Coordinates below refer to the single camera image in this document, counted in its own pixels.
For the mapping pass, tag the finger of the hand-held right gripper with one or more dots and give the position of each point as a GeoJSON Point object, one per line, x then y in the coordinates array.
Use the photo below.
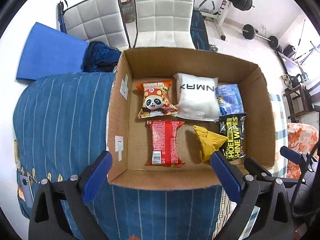
{"type": "Point", "coordinates": [291, 155]}
{"type": "Point", "coordinates": [255, 166]}

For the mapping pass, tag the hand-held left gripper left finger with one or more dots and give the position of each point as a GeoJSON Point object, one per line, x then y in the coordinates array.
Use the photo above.
{"type": "Point", "coordinates": [96, 177]}

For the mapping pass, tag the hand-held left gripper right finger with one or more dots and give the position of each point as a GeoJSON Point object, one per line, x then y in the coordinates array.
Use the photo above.
{"type": "Point", "coordinates": [226, 177]}

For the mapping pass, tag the black and yellow wipes packet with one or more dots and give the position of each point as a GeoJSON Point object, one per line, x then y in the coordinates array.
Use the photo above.
{"type": "Point", "coordinates": [233, 135]}

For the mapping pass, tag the yellow crinkled packet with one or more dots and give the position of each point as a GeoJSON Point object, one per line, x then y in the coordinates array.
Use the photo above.
{"type": "Point", "coordinates": [208, 140]}

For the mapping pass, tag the cardboard box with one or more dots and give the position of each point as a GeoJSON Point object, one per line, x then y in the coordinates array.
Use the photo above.
{"type": "Point", "coordinates": [190, 140]}

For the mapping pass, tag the red snack packet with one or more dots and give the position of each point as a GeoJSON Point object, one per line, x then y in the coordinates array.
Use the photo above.
{"type": "Point", "coordinates": [165, 142]}

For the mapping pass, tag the blue and white packet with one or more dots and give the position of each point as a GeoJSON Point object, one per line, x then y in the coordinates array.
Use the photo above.
{"type": "Point", "coordinates": [230, 100]}

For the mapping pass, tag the white soft packet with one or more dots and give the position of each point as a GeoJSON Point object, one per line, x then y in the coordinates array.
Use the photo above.
{"type": "Point", "coordinates": [197, 97]}

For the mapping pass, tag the panda print snack packet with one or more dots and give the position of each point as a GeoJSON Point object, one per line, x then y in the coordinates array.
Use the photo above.
{"type": "Point", "coordinates": [155, 97]}

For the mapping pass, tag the dark wooden chair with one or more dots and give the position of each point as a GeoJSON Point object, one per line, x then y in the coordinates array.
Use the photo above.
{"type": "Point", "coordinates": [300, 100]}

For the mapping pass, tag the blue striped blanket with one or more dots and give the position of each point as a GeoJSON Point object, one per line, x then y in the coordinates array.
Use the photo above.
{"type": "Point", "coordinates": [65, 120]}

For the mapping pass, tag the blue smartphone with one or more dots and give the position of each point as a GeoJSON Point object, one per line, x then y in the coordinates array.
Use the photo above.
{"type": "Point", "coordinates": [26, 188]}

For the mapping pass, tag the pair of shoes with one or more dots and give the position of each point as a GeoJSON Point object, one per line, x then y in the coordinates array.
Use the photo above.
{"type": "Point", "coordinates": [287, 81]}

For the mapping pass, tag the small orange packet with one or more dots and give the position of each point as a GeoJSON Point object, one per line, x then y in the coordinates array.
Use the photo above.
{"type": "Point", "coordinates": [21, 194]}

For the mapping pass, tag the black speaker box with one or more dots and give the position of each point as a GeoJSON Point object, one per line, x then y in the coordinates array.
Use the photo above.
{"type": "Point", "coordinates": [290, 52]}

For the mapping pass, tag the black tripod stand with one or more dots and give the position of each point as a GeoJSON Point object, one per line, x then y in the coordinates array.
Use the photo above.
{"type": "Point", "coordinates": [310, 50]}

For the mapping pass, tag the dark blue cloth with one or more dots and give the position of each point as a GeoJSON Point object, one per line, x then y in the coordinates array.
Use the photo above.
{"type": "Point", "coordinates": [100, 57]}

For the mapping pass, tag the short barbell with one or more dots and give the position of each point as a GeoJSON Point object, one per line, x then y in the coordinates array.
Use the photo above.
{"type": "Point", "coordinates": [248, 31]}

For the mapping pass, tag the blue foam mat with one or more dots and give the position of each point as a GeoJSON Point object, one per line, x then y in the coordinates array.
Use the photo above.
{"type": "Point", "coordinates": [52, 52]}

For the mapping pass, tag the white padded chair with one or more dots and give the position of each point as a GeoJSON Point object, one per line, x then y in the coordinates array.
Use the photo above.
{"type": "Point", "coordinates": [97, 20]}
{"type": "Point", "coordinates": [163, 12]}

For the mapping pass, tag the black folded frame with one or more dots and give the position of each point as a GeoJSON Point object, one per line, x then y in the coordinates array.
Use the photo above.
{"type": "Point", "coordinates": [62, 17]}

